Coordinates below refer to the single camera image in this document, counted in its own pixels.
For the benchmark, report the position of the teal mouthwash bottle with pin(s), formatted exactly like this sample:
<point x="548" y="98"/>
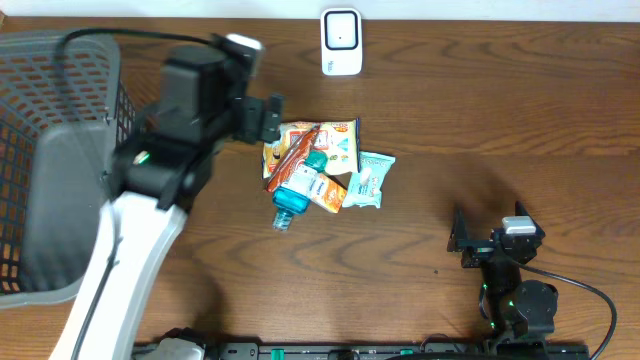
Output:
<point x="291" y="198"/>

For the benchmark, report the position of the small teal wipes packet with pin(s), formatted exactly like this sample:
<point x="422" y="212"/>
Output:
<point x="364" y="188"/>

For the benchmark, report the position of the white barcode scanner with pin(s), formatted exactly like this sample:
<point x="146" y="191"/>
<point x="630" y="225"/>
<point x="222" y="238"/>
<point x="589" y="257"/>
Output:
<point x="341" y="42"/>

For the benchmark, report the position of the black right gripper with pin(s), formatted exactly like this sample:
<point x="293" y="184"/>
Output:
<point x="479" y="250"/>

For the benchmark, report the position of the grey plastic mesh basket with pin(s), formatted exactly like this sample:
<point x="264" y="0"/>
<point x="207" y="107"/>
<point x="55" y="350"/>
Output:
<point x="58" y="131"/>

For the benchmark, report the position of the orange tissue pack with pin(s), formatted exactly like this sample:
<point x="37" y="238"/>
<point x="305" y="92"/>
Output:
<point x="327" y="193"/>

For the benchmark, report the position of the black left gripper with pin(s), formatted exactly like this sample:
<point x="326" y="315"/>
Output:
<point x="240" y="114"/>

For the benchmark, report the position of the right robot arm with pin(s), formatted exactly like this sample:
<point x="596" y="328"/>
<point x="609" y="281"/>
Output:
<point x="521" y="313"/>

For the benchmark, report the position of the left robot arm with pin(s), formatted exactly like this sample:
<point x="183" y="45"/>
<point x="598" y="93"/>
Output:
<point x="152" y="180"/>

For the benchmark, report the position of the red snack stick packet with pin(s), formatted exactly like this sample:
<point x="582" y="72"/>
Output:
<point x="300" y="142"/>

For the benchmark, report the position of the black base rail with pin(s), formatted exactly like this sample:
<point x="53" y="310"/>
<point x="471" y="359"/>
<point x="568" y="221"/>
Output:
<point x="175" y="348"/>

